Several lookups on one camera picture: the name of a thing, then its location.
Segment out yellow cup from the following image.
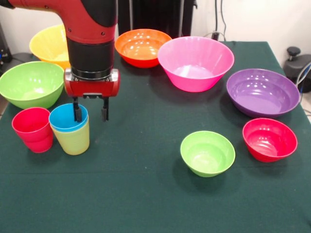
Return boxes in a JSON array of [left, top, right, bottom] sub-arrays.
[[50, 116, 90, 156]]

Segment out dark green tablecloth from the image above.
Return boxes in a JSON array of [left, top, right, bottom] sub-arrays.
[[0, 40, 311, 233]]

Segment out purple bowl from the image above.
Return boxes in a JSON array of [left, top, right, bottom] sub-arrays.
[[226, 68, 301, 119]]

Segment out orange bowl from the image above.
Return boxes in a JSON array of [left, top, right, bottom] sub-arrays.
[[114, 28, 173, 68]]

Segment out large yellow bowl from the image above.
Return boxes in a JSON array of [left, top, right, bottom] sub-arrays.
[[29, 24, 71, 70]]

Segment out black equipment box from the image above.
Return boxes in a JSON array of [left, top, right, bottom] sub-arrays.
[[0, 23, 13, 71]]

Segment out small red bowl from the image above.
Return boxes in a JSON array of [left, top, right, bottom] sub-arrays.
[[242, 117, 298, 163]]

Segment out large green bowl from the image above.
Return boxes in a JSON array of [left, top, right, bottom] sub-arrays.
[[0, 61, 65, 110]]

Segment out large pink bowl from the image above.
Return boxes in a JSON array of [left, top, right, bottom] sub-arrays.
[[157, 36, 235, 93]]

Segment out blue cup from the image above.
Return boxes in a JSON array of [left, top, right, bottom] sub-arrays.
[[49, 103, 89, 133]]

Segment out white and blue cables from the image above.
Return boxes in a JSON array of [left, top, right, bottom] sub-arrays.
[[295, 62, 311, 98]]

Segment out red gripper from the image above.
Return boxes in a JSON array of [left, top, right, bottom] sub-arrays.
[[63, 68, 121, 123]]

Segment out small green bowl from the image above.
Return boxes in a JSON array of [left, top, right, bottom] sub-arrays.
[[180, 131, 236, 178]]

